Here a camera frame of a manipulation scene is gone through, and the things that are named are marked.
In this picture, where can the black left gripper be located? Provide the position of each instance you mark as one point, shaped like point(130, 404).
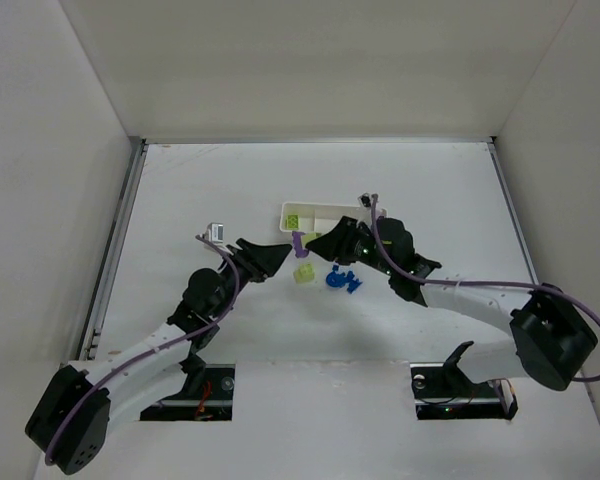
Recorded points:
point(245, 260)

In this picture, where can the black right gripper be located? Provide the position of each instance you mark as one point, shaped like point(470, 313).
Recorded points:
point(353, 240)

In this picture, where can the blue lego piece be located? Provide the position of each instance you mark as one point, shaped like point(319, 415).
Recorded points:
point(339, 279)

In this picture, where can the purple lego piece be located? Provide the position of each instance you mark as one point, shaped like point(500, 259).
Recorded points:
point(299, 250)

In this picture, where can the light green lego brick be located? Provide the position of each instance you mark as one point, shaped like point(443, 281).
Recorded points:
point(304, 273)

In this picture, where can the purple and green lego stack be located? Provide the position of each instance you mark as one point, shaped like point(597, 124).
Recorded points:
point(292, 222)

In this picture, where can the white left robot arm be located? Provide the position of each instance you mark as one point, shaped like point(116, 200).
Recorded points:
point(79, 406)

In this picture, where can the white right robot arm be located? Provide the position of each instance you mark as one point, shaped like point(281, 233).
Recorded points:
point(547, 339)

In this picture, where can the white three-compartment tray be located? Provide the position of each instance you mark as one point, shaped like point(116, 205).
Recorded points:
point(316, 217)

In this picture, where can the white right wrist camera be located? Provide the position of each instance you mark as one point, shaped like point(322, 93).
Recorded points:
point(367, 210)

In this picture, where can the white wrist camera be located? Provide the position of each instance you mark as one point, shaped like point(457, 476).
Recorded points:
point(367, 210)
point(214, 234)

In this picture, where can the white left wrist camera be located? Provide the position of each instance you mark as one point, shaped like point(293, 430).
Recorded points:
point(214, 234)

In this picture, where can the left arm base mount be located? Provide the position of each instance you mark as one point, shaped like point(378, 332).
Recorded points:
point(206, 399)

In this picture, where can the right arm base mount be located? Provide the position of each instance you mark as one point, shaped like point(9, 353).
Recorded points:
point(443, 392)

